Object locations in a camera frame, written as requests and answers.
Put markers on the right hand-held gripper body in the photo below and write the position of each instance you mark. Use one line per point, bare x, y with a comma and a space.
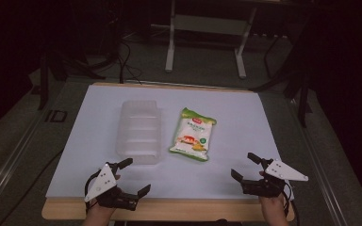
283, 172

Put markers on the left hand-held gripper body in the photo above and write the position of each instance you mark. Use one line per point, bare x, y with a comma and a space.
102, 183

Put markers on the clear plastic container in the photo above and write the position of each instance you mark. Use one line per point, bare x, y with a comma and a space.
139, 132

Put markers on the green and white food packet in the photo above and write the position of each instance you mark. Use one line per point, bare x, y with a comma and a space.
192, 135

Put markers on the person's left hand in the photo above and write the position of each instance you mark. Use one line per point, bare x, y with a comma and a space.
100, 211

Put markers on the person's right hand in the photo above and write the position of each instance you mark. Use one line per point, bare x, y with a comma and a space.
273, 205

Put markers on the white table mat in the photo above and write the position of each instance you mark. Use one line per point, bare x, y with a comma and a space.
232, 125

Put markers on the black metal stand leg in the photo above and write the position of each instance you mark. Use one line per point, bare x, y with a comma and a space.
303, 103

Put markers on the silver floor rail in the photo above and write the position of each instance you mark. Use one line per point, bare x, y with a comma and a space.
320, 163
12, 157

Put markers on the black floor bracket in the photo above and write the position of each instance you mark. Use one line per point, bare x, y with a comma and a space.
56, 116

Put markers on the white metal stand frame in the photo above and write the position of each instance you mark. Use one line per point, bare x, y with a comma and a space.
169, 47

